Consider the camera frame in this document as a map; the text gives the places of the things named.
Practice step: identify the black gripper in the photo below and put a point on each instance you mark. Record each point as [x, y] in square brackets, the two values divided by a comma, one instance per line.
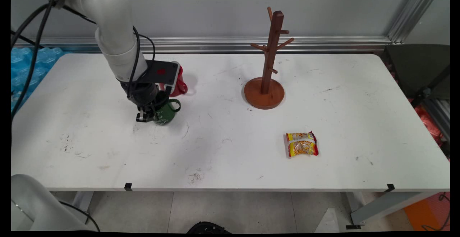
[142, 95]

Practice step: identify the green enamel mug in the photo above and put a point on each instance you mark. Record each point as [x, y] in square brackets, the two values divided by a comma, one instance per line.
[166, 114]

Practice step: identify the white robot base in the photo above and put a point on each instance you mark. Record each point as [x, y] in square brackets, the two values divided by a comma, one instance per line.
[36, 208]

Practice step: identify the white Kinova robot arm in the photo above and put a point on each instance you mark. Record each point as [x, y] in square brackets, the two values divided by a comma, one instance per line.
[111, 24]

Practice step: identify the red enamel mug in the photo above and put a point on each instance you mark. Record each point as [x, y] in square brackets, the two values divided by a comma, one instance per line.
[179, 84]

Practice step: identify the small black table clip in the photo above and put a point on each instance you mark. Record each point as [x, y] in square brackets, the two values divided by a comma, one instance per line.
[390, 187]
[128, 186]

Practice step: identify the grey metal table leg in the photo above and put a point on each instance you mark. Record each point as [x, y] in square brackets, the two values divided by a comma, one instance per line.
[381, 204]
[83, 201]

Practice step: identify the blue bubble wrap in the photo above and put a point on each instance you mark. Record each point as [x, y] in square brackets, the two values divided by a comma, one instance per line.
[25, 71]

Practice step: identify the black round floor object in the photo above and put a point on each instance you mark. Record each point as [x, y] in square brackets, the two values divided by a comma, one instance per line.
[207, 227]

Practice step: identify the brown wooden mug tree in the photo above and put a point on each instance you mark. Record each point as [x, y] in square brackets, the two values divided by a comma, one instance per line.
[273, 50]

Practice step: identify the yellow red snack packet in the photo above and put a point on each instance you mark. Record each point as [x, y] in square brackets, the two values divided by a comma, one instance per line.
[302, 145]

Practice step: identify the red plastic bag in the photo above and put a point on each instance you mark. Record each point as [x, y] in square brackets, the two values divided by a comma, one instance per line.
[429, 123]

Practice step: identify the orange floor mat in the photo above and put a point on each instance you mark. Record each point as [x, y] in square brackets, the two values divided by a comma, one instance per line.
[429, 210]

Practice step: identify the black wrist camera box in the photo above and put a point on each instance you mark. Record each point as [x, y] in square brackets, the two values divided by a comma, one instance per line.
[161, 73]

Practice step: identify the horizontal aluminium rail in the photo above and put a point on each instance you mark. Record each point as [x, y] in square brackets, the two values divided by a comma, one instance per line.
[287, 44]

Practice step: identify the slanted aluminium post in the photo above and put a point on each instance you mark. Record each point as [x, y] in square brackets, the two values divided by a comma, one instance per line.
[413, 12]

